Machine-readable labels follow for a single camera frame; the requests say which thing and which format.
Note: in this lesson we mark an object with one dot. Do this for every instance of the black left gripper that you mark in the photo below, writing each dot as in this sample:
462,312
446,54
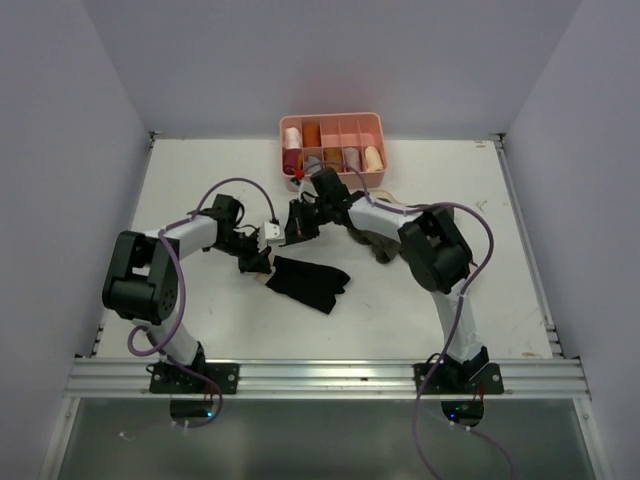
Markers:
255,262

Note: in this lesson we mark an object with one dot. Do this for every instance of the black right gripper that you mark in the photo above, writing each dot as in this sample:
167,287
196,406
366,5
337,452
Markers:
297,229

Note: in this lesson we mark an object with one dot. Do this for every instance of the black underwear beige waistband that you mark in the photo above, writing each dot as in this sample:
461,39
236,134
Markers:
313,285

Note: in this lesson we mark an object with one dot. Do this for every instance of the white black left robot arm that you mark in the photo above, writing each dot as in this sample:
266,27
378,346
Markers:
145,282

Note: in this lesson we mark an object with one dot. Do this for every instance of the grey rolled underwear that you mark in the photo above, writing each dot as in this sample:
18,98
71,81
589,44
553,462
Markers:
313,162

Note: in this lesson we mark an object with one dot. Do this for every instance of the maroon rolled underwear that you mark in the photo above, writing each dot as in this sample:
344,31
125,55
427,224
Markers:
292,161

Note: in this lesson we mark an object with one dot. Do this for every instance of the mustard brown rolled underwear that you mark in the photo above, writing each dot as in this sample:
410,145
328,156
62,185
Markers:
333,155

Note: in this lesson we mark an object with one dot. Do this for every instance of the white pink rolled underwear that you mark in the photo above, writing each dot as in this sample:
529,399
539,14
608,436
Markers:
292,138

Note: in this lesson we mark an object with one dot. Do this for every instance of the pale pink rolled underwear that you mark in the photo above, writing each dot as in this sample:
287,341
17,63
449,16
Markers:
352,158

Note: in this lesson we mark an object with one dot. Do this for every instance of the olive green underwear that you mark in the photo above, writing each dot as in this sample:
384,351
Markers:
385,250

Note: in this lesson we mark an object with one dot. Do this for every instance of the orange rolled underwear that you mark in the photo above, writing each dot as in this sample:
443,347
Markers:
311,134

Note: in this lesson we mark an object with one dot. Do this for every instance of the peach rolled underwear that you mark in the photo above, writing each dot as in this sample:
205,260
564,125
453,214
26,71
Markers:
372,160

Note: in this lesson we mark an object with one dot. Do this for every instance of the pink divided storage box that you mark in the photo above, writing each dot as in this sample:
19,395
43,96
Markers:
351,143

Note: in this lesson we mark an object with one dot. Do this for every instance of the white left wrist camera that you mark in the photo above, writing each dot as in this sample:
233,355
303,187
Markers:
270,234

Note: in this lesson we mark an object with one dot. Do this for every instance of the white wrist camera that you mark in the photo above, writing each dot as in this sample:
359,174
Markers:
302,182
270,234

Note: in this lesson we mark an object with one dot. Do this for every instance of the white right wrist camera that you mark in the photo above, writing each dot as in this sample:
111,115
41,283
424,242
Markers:
302,182

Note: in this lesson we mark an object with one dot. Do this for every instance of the aluminium frame rail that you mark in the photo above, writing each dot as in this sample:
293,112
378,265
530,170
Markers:
541,379

